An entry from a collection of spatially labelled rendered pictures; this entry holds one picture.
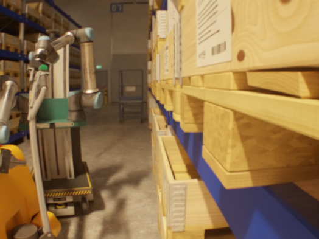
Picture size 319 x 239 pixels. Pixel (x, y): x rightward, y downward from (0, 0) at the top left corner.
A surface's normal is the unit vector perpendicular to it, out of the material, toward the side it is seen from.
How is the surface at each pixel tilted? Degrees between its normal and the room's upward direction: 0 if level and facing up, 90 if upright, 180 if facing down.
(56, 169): 90
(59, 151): 90
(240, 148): 90
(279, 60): 90
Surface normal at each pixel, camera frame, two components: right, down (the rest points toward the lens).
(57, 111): 0.35, 0.14
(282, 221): -1.00, 0.01
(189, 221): 0.06, 0.15
